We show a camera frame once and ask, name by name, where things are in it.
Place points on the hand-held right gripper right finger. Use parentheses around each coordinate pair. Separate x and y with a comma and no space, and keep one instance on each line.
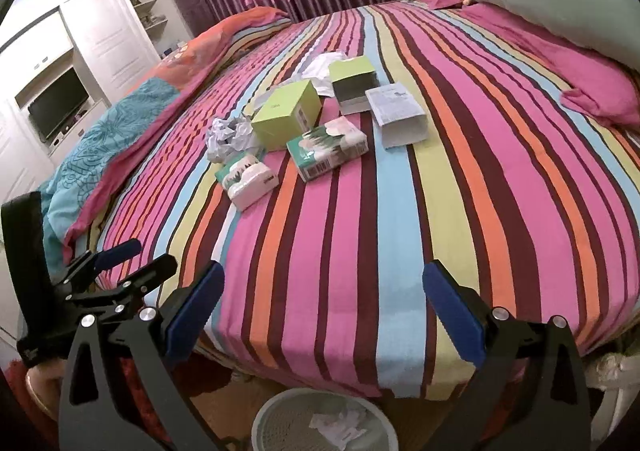
(452,316)

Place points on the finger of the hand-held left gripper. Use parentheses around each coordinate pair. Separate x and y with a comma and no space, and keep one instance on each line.
(145,276)
(120,251)

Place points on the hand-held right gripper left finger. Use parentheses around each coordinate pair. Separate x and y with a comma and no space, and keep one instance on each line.
(195,316)

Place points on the small green tissue pack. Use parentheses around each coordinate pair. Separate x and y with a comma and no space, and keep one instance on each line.
(245,179)

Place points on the white mesh wastebasket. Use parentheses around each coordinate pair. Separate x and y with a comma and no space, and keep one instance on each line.
(280,426)

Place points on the small white paper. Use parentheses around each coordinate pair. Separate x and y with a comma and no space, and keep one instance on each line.
(340,423)

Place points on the white paper ball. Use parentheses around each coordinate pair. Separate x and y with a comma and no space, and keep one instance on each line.
(230,136)

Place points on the large green tissue pack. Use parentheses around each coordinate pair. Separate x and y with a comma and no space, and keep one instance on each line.
(327,148)

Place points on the white paper packet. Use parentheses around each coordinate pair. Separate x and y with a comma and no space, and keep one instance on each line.
(395,113)

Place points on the lime green box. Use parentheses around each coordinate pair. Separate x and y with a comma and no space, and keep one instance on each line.
(286,113)

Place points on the green and white box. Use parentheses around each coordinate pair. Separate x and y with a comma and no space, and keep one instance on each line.
(352,81)

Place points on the red shaggy rug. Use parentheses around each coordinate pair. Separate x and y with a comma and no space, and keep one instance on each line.
(145,396)

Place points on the striped multicolour bed sheet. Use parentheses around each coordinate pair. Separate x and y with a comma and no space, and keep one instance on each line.
(380,241)

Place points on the orange and teal quilt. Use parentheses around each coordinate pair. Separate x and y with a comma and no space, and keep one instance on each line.
(150,101)

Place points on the black flat television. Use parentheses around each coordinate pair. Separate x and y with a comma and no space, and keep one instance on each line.
(57,103)

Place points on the white wardrobe unit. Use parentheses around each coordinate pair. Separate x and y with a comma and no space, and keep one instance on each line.
(100,41)

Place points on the pink quilt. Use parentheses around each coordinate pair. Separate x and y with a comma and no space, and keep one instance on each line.
(575,76)

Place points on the grey-green bolster pillow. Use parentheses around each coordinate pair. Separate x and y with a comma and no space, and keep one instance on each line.
(555,1)

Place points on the white bed frame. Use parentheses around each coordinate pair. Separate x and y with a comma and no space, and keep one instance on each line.
(612,386)

